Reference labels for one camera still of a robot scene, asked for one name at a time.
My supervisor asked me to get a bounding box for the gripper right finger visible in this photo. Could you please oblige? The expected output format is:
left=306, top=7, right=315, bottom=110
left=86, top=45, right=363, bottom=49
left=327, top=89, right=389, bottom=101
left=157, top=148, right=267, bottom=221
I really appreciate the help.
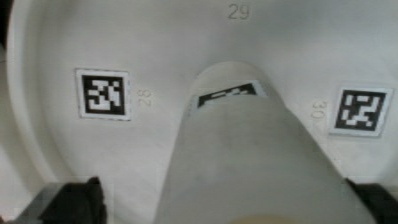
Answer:
left=345, top=179, right=398, bottom=224

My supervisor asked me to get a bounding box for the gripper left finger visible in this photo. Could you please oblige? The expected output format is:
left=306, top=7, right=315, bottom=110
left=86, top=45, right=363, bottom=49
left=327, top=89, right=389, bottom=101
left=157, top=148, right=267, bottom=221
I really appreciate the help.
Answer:
left=15, top=177, right=107, bottom=224

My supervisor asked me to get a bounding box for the white cylindrical table leg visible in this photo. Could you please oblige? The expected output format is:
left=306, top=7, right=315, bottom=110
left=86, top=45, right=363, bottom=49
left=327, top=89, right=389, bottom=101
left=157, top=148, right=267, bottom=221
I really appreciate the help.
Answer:
left=155, top=61, right=377, bottom=224

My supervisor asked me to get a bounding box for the white round table top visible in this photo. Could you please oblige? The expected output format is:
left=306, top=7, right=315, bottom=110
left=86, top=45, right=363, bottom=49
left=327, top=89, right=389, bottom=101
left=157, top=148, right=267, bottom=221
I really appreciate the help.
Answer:
left=7, top=0, right=398, bottom=224

